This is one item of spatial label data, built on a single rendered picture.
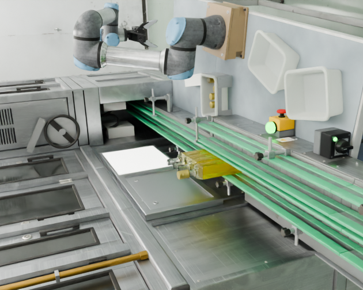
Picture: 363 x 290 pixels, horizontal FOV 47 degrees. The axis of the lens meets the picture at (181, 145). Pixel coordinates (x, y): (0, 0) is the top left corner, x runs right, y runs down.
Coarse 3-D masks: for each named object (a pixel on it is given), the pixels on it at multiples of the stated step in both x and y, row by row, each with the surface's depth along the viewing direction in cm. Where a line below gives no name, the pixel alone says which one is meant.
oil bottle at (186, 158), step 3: (201, 153) 183; (204, 153) 183; (207, 153) 183; (210, 153) 183; (186, 156) 180; (189, 156) 180; (192, 156) 180; (195, 156) 180; (198, 156) 180; (201, 156) 180; (204, 156) 180; (183, 159) 179; (186, 159) 177; (189, 159) 177; (186, 162) 177
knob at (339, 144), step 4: (340, 140) 129; (344, 140) 129; (336, 144) 129; (340, 144) 128; (344, 144) 128; (348, 144) 129; (336, 148) 129; (340, 148) 128; (344, 148) 127; (348, 148) 128; (352, 148) 128; (340, 152) 130; (344, 152) 129
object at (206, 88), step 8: (200, 80) 211; (216, 80) 195; (208, 88) 212; (216, 88) 196; (208, 96) 213; (216, 96) 197; (208, 104) 214; (216, 104) 198; (208, 112) 215; (216, 112) 199
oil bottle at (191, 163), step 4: (208, 156) 178; (212, 156) 178; (192, 160) 174; (196, 160) 174; (200, 160) 173; (204, 160) 173; (208, 160) 174; (212, 160) 174; (188, 164) 173; (192, 164) 172; (192, 168) 172
